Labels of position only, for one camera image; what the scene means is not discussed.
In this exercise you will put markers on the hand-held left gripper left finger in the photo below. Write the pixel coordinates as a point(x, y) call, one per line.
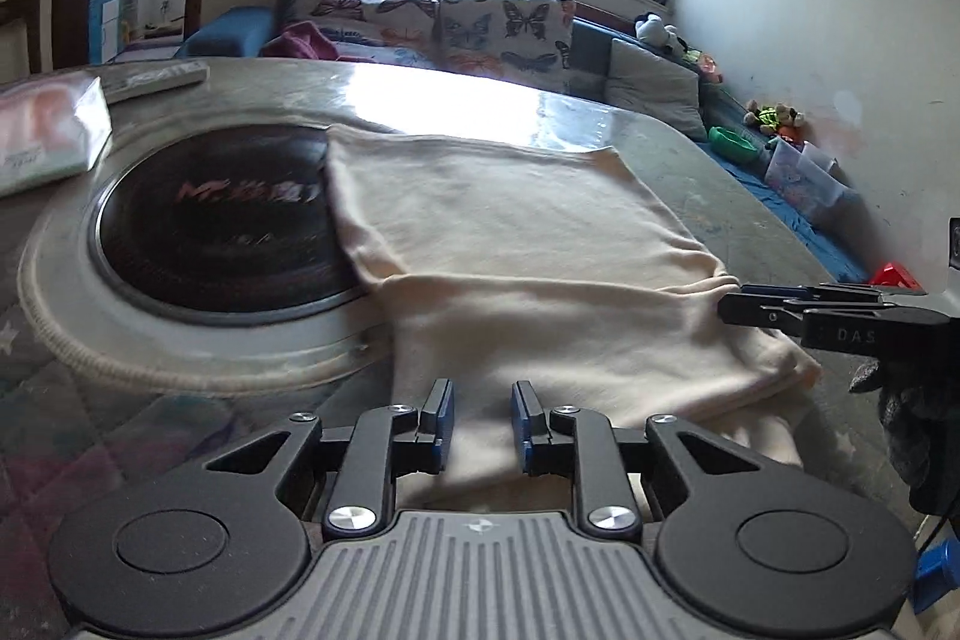
point(444, 422)

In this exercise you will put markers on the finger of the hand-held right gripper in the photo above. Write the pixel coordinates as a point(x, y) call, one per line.
point(757, 312)
point(780, 291)

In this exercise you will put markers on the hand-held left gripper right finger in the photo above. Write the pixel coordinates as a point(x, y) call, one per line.
point(521, 422)

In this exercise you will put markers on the cream garment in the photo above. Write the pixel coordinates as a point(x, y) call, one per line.
point(525, 250)

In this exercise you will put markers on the red plastic stool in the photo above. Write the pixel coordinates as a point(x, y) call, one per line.
point(896, 276)

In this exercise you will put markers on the blue mat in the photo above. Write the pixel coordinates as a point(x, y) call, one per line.
point(795, 220)

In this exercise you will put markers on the clear plastic box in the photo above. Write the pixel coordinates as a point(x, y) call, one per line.
point(799, 179)

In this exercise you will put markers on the green bowl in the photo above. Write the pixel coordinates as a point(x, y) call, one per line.
point(733, 145)

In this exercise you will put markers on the green and brown plush toy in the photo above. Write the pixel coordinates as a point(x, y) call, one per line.
point(772, 119)

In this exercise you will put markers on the grey cushion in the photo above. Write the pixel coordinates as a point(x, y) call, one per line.
point(652, 85)

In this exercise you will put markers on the panda plush toy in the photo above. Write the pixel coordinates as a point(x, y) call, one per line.
point(660, 34)

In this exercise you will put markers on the round built-in induction cooker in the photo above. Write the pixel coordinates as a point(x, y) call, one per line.
point(217, 235)

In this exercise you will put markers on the butterfly print cushion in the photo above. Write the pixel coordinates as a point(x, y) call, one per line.
point(502, 36)
point(360, 10)

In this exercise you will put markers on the magenta cloth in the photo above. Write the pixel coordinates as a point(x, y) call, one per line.
point(300, 40)

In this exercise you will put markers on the grey remote control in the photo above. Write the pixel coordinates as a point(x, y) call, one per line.
point(154, 80)

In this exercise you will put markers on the blue sofa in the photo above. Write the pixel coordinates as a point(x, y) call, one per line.
point(225, 29)

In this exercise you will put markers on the white tissue packet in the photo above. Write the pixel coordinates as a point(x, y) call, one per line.
point(45, 130)

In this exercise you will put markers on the blue cabinet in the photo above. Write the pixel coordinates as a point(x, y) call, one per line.
point(112, 14)

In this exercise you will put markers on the wooden chair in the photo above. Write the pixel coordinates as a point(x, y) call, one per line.
point(26, 36)

